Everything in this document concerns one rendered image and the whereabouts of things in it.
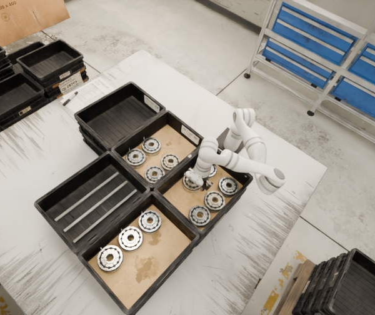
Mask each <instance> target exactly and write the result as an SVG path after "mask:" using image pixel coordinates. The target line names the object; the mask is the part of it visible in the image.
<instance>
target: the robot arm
mask: <svg viewBox="0 0 375 315"><path fill-rule="evenodd" d="M255 117H256V115H255V112H254V110H253V109H251V108H243V109H235V110H234V112H233V114H232V118H233V121H234V122H233V124H232V126H231V128H230V130H229V132H228V134H227V136H226V139H225V141H224V144H223V146H224V148H225V150H223V151H222V153H221V154H220V155H218V154H217V150H218V142H217V140H216V139H215V138H213V137H205V138H204V139H203V140H202V142H201V146H200V150H199V156H198V158H197V161H196V164H195V167H194V170H193V169H192V167H190V168H189V169H188V170H187V172H186V174H185V176H186V177H187V178H188V179H189V180H191V182H192V183H194V184H196V185H198V186H201V187H202V188H201V192H202V191H204V190H206V191H207V190H208V189H209V188H210V187H211V186H212V185H213V183H212V182H209V181H208V177H209V174H210V172H211V167H212V165H213V164H217V165H221V166H224V167H225V168H228V169H230V170H232V171H236V172H239V173H254V175H255V178H256V182H257V185H258V187H259V189H260V190H261V191H262V193H264V194H265V195H272V194H273V193H275V192H276V191H277V190H278V189H279V188H281V187H282V186H283V185H284V184H285V183H286V176H285V175H284V173H283V172H282V171H281V170H279V169H278V168H276V167H273V166H270V165H267V164H266V154H267V149H266V145H265V143H264V141H263V139H262V137H261V136H260V135H259V134H258V133H257V132H255V131H253V130H252V129H251V126H252V125H253V123H254V121H255ZM241 141H243V143H244V147H245V148H246V151H247V154H248V156H249V159H247V158H245V157H242V156H240V155H238V154H236V153H235V152H234V151H236V150H237V148H238V147H239V145H240V143H241ZM206 183H207V185H206Z"/></svg>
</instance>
